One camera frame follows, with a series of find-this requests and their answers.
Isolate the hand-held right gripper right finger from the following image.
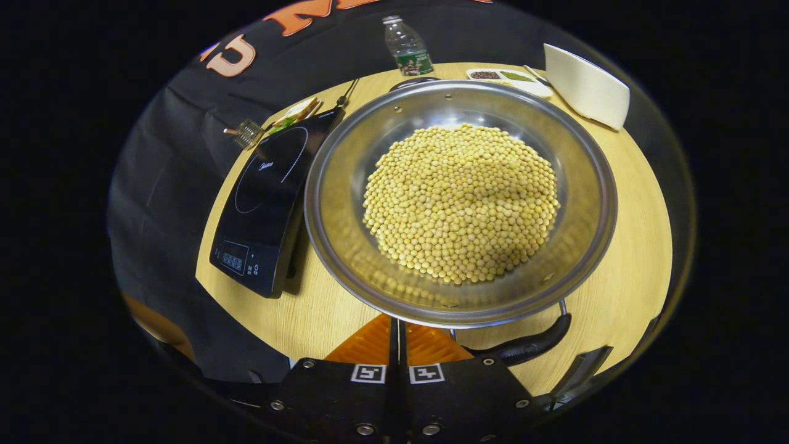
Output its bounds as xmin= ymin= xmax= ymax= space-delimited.
xmin=398 ymin=318 xmax=543 ymax=444

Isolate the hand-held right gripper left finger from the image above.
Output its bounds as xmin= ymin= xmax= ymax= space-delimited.
xmin=262 ymin=313 xmax=398 ymax=444

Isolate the black induction cooktop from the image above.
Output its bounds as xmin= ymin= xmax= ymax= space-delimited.
xmin=210 ymin=106 xmax=345 ymax=299

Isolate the steel pot with black handles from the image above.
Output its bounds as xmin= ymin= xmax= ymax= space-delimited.
xmin=304 ymin=76 xmax=619 ymax=368

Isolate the pile of yellow soybeans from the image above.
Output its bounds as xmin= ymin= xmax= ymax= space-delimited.
xmin=362 ymin=123 xmax=562 ymax=286

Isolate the sandwich with lettuce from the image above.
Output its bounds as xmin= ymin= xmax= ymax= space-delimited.
xmin=266 ymin=97 xmax=322 ymax=136

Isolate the white divided bean dish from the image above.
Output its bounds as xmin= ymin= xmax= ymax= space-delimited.
xmin=466 ymin=68 xmax=554 ymax=99

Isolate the white toaster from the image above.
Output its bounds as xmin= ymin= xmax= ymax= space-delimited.
xmin=544 ymin=43 xmax=631 ymax=131

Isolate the clear plastic water bottle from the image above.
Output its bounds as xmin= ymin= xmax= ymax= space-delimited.
xmin=382 ymin=15 xmax=435 ymax=77

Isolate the small metal wire rack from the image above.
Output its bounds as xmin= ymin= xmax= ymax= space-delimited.
xmin=223 ymin=118 xmax=266 ymax=150

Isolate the black power cable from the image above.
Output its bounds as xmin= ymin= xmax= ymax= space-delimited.
xmin=336 ymin=78 xmax=360 ymax=109

